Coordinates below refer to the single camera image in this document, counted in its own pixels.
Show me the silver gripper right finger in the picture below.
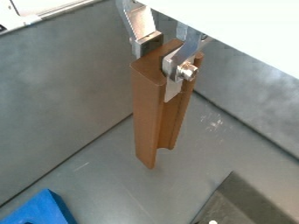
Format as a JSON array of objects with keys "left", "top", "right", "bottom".
[{"left": 163, "top": 23, "right": 212, "bottom": 102}]

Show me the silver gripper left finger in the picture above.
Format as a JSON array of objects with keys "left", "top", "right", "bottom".
[{"left": 116, "top": 0, "right": 164, "bottom": 58}]

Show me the brown arch-profile block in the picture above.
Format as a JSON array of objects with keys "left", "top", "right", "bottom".
[{"left": 131, "top": 39, "right": 195, "bottom": 169}]

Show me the blue shape-sorting board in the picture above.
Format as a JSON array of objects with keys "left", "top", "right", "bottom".
[{"left": 0, "top": 189, "right": 77, "bottom": 224}]

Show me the dark grey curved holder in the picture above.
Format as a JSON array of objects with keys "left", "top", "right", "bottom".
[{"left": 191, "top": 171, "right": 299, "bottom": 224}]

